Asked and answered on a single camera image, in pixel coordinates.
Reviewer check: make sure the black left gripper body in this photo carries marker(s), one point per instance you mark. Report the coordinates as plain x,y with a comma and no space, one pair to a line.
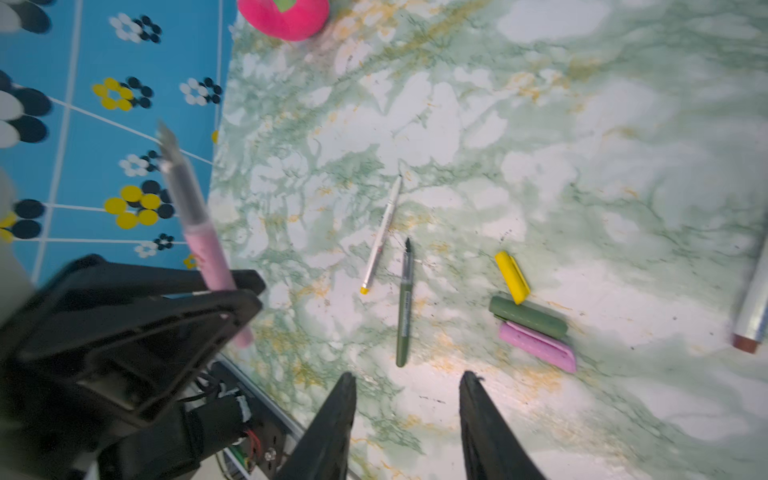
49,438

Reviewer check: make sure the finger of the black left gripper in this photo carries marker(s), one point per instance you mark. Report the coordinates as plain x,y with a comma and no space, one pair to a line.
91,281
128,362

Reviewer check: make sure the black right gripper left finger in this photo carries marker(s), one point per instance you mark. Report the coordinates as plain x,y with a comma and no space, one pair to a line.
322,452

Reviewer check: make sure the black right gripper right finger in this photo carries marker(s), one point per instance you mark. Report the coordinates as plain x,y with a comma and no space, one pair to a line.
490,449

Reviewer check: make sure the pink pen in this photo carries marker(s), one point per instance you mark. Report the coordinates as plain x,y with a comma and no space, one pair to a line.
197,226

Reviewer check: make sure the pink pen cap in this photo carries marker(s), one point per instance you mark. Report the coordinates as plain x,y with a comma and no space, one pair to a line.
543,347

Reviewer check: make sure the white marker pen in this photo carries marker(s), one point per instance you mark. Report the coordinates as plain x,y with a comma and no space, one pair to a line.
751,321

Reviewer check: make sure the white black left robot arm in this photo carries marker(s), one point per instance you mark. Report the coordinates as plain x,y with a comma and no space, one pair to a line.
173,448

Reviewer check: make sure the green pen cap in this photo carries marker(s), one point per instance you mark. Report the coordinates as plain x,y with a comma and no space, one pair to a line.
507,310

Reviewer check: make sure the yellow pen cap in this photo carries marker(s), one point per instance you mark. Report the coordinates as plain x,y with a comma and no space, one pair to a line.
513,276

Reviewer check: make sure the dark green pen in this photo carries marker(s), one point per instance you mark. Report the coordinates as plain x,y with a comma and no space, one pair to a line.
405,302

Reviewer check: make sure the white pen yellow tip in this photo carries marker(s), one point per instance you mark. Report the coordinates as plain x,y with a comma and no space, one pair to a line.
378,245

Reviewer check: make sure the pink white plush toy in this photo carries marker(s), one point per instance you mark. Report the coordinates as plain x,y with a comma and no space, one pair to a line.
286,20

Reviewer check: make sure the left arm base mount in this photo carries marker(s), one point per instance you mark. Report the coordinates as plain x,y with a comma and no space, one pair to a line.
270,435

